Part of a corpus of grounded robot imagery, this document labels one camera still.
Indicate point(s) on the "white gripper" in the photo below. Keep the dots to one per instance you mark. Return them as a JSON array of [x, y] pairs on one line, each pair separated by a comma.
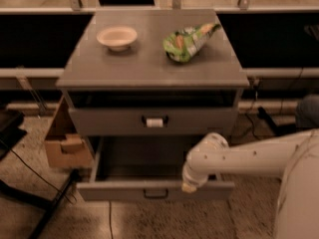
[[193, 178]]

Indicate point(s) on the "grey drawer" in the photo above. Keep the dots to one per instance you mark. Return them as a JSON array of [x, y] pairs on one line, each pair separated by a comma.
[[167, 121], [138, 168]]

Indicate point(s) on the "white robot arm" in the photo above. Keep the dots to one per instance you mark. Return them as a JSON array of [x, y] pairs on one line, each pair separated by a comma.
[[294, 158]]

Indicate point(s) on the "grey top drawer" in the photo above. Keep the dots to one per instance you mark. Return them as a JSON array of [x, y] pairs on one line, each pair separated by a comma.
[[167, 121]]

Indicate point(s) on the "grey drawer cabinet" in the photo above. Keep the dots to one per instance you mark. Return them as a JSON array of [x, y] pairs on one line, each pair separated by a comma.
[[143, 76]]

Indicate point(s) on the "brown cardboard box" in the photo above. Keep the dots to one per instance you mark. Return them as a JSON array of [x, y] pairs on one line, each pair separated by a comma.
[[64, 147]]

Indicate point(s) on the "green chip bag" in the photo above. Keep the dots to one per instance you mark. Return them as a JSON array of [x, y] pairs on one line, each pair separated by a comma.
[[182, 45]]

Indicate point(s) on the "white paper bowl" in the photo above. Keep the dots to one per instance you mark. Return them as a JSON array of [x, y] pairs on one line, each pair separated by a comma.
[[117, 38]]

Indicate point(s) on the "black stand frame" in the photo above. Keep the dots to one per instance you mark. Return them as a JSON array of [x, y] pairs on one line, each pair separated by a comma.
[[25, 167]]

